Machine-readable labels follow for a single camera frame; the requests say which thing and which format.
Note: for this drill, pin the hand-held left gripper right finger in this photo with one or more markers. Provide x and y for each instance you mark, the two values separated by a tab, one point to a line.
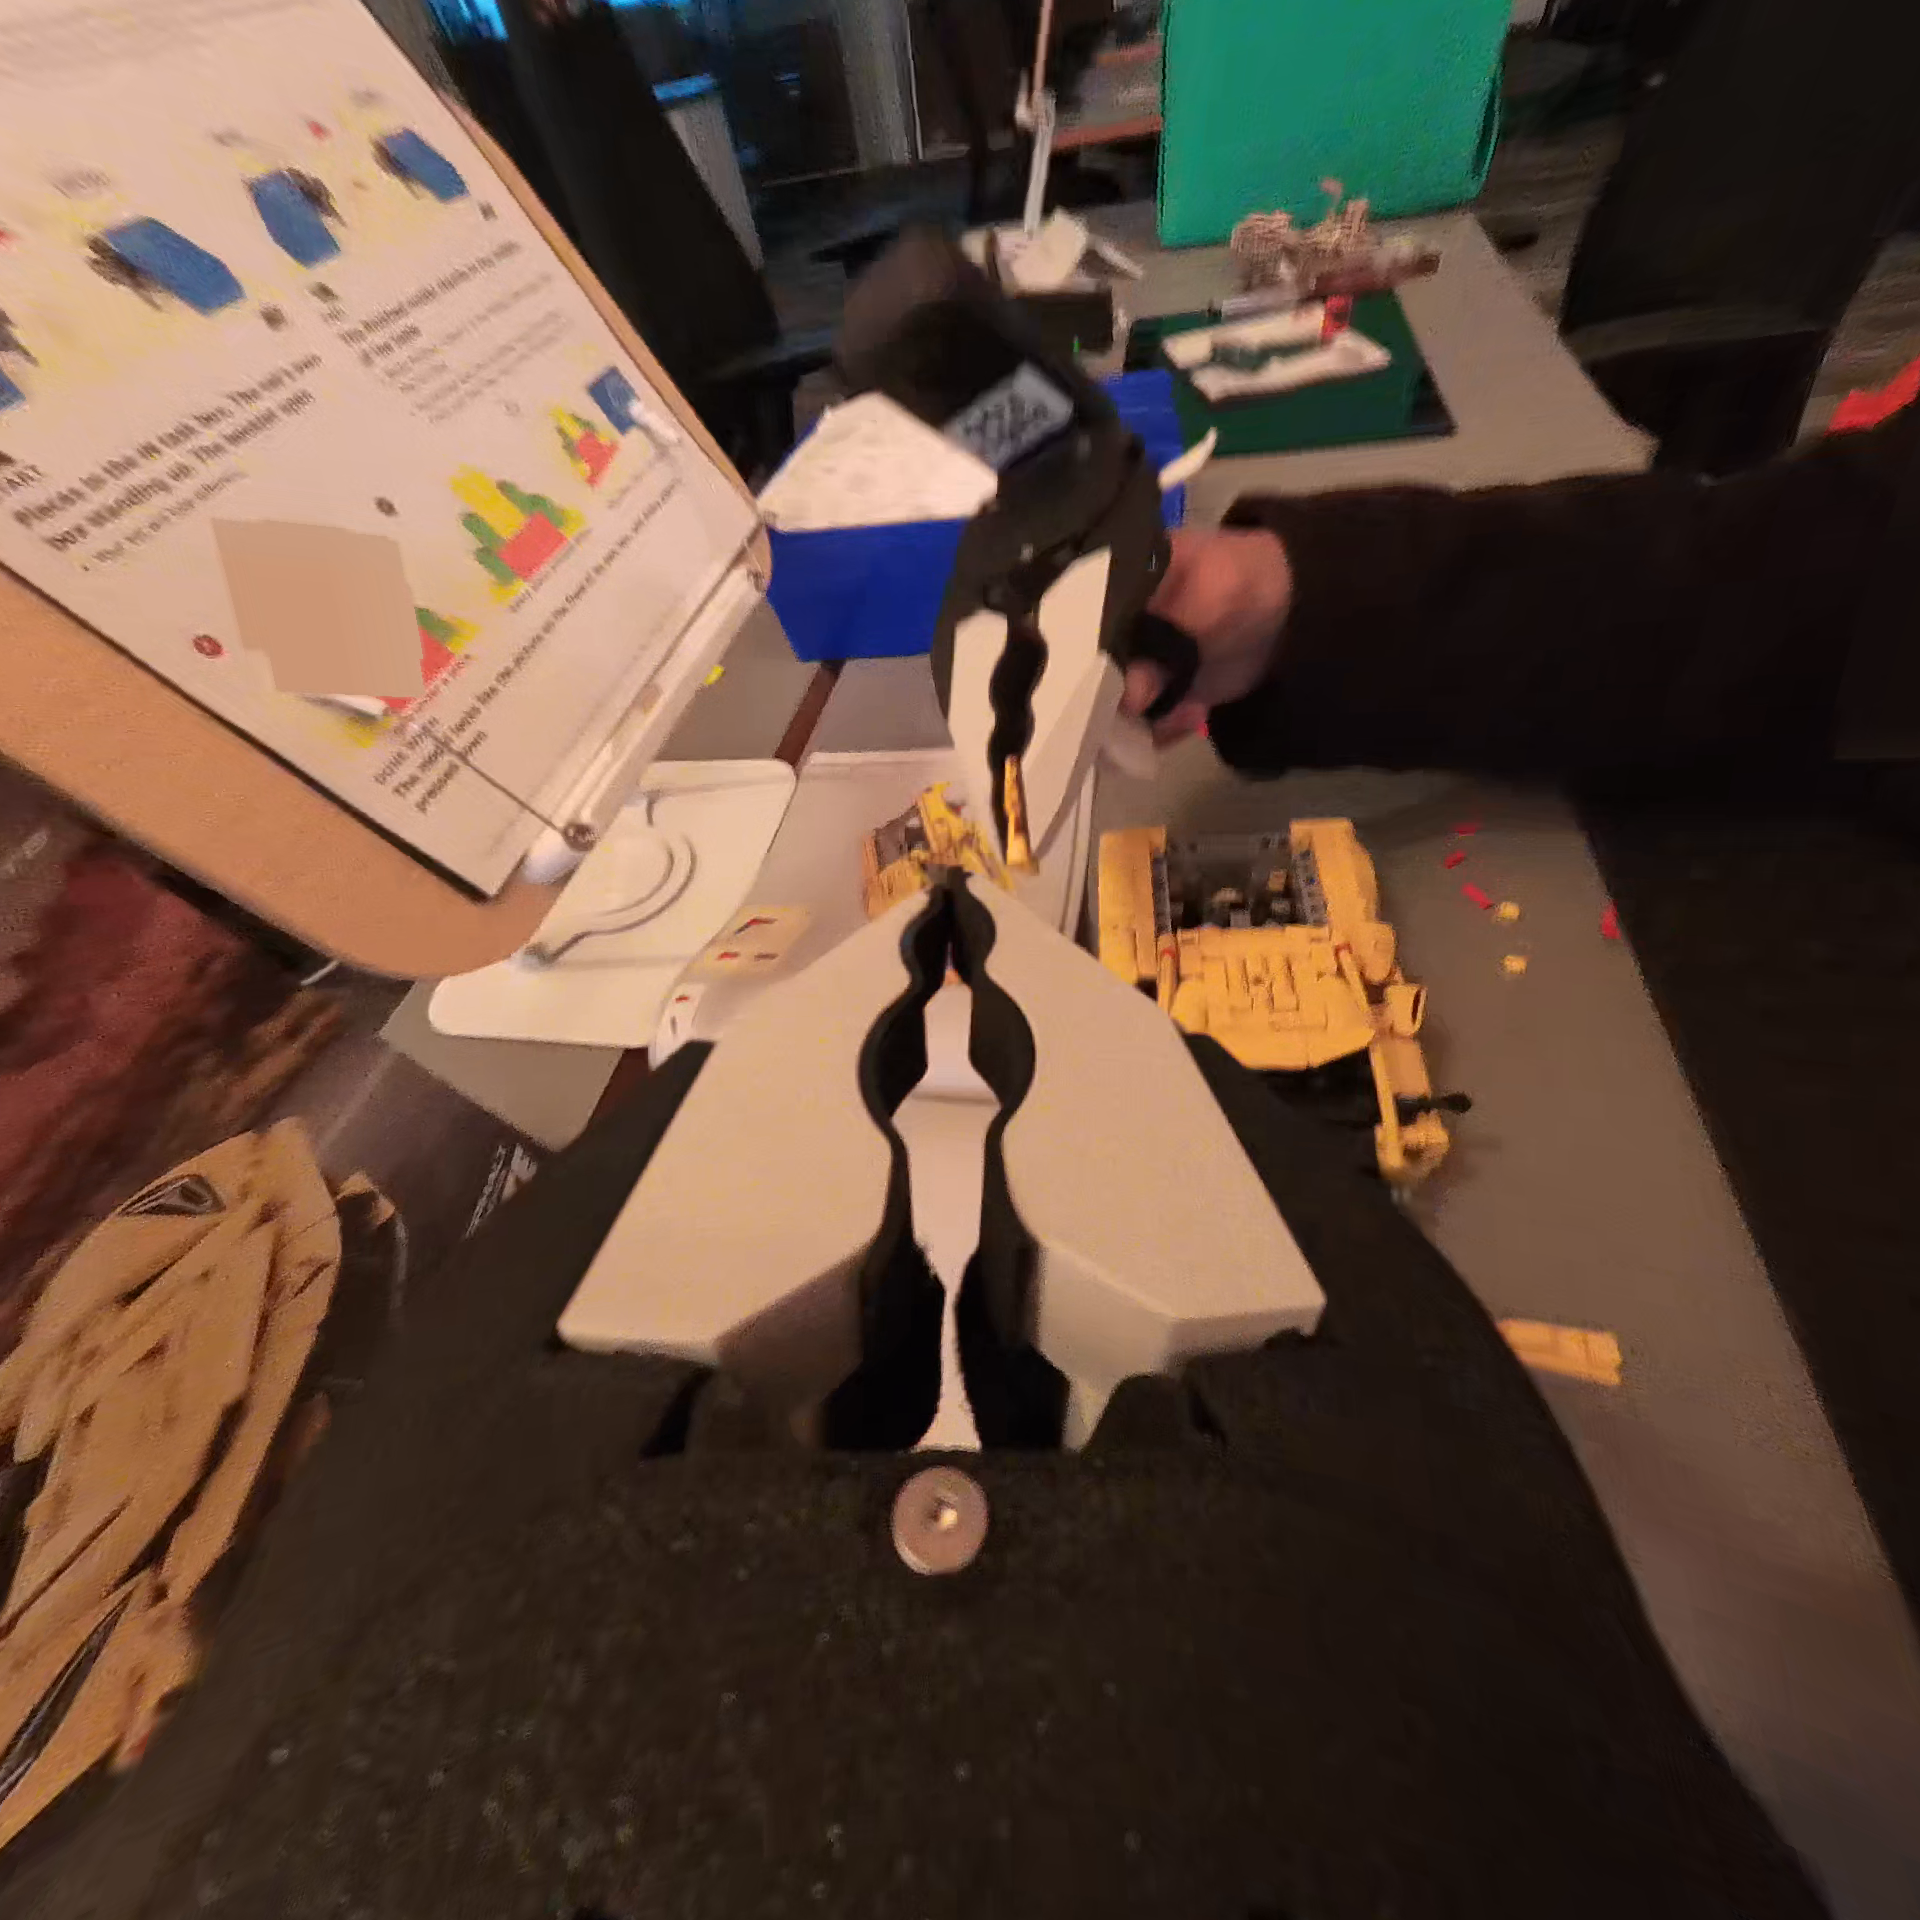
1170	1188

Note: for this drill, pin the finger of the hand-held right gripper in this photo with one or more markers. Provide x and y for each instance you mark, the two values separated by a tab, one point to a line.
969	673
1078	673

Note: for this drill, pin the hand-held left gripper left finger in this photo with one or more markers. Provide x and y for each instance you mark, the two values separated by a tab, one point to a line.
719	1201

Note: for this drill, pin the yellow brick panel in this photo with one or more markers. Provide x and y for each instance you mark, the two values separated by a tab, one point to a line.
1016	817
1558	1349

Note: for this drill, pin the yellow toy brick car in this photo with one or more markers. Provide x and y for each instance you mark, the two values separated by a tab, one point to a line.
1274	973

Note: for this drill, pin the person's right forearm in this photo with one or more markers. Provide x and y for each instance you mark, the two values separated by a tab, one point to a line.
1501	630

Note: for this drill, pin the pale hobby robot arm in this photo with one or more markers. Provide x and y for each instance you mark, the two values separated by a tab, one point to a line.
1041	249

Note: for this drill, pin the grey desk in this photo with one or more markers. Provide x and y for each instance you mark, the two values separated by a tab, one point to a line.
1576	1170

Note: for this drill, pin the person's right hand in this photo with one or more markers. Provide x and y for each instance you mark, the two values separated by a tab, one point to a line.
1229	598

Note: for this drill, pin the blue plastic bin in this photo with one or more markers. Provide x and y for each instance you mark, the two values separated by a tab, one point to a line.
857	592

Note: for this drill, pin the white crumpled paper bags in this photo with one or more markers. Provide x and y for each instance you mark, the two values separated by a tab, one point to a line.
886	466

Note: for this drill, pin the open instruction booklet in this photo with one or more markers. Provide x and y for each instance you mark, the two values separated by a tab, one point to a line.
839	811

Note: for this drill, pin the teal storage box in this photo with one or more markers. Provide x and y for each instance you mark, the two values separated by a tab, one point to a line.
1350	406

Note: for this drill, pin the green plastic bin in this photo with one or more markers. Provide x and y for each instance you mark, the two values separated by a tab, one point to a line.
1320	120

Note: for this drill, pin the toy car set cardboard box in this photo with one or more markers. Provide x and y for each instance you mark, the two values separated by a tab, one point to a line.
151	1349

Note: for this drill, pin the black office chair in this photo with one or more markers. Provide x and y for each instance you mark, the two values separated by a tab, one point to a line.
1724	228

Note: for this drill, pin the printed instruction sheet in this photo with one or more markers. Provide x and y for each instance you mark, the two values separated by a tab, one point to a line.
226	376

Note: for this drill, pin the small red object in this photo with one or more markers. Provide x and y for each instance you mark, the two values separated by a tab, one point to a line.
1874	402

